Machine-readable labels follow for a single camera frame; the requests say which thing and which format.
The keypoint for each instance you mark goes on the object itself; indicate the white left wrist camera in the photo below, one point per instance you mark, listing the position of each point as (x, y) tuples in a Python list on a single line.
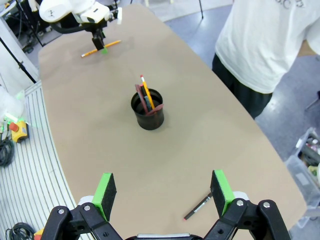
[(119, 15)]

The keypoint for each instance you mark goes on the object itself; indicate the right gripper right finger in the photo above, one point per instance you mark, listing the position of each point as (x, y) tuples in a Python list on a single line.
[(220, 192)]

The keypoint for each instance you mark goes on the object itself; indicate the dark red pen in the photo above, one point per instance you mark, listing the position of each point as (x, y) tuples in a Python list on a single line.
[(140, 95), (156, 109)]

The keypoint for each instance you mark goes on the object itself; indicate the white rounded housing green light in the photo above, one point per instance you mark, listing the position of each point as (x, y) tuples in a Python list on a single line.
[(10, 105)]

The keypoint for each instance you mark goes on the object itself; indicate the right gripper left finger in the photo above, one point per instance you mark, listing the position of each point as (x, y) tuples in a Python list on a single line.
[(106, 192)]

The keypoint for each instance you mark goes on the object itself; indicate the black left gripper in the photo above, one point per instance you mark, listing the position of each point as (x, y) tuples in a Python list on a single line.
[(97, 32)]

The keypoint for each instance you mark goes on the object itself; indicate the clear plastic storage bin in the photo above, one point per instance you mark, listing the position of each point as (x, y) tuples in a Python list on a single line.
[(303, 160)]

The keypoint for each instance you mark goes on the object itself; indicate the person in white T-shirt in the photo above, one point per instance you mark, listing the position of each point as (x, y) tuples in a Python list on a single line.
[(262, 42)]

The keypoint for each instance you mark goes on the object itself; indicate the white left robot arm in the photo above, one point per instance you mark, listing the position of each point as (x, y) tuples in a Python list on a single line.
[(57, 11)]

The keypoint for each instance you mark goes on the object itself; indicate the yellow pencil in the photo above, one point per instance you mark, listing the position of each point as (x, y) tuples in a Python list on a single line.
[(113, 43), (146, 90)]

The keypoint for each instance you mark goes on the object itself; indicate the black mesh pen holder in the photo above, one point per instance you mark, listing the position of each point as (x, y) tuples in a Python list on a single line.
[(150, 121)]

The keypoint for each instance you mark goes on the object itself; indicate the black stand pole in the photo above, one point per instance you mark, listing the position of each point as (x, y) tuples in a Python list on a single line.
[(15, 57)]

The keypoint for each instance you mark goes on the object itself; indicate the grey ribbed base plate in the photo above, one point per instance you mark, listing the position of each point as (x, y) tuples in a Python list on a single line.
[(32, 175)]

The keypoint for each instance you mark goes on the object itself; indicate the yellow emergency stop box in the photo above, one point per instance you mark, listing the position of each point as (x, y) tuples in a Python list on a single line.
[(18, 130), (37, 235)]

